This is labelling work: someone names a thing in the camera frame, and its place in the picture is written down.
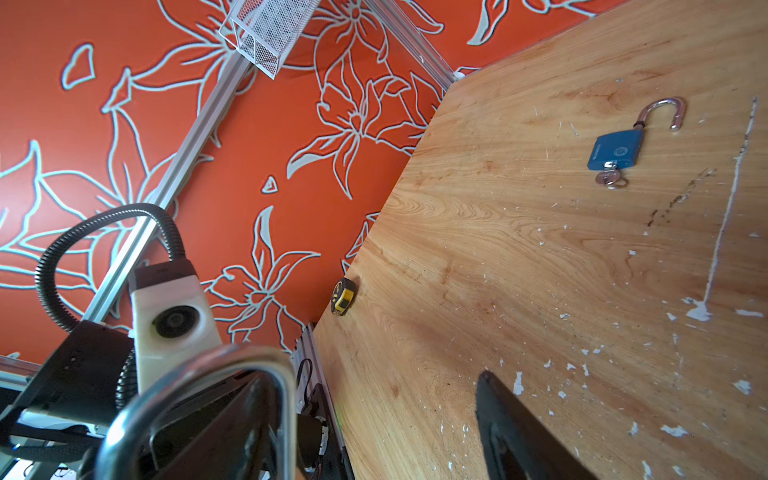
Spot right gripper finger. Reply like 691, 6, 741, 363
475, 370, 595, 479

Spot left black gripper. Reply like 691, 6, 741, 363
143, 371, 280, 479

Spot large brass padlock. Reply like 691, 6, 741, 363
94, 345, 301, 479

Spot small silver key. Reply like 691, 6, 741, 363
595, 161, 629, 190

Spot small blue padlock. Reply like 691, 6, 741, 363
587, 97, 687, 171

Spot yellow black tape measure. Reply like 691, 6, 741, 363
330, 277, 357, 316

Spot clear plastic bin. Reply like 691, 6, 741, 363
218, 0, 319, 80

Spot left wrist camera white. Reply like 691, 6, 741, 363
129, 259, 222, 393

